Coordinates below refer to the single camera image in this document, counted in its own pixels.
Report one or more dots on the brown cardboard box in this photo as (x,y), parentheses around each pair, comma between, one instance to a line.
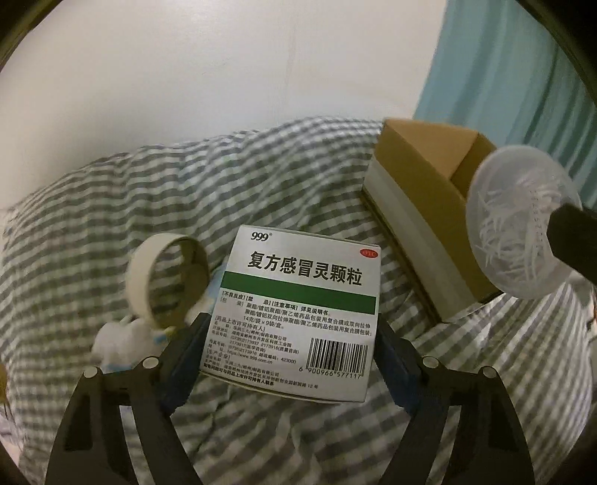
(429,219)

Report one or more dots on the clear plastic cotton swab container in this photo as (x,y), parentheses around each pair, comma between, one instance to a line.
(508,224)

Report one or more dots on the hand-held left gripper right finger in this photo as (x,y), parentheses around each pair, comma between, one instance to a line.
(396,368)

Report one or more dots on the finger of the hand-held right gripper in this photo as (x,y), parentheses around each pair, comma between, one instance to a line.
(571,238)

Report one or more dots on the white green medicine box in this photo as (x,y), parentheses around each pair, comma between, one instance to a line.
(298,317)

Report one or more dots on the grey white checkered blanket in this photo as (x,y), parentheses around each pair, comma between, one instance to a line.
(140,210)

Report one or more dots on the white plush toy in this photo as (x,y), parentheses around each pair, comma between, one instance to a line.
(119,343)

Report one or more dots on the white tape roll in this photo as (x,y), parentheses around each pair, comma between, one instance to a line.
(163,280)

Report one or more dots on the teal curtain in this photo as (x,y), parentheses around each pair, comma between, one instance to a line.
(508,79)

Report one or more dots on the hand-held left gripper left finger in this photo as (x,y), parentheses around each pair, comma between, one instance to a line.
(186,356)

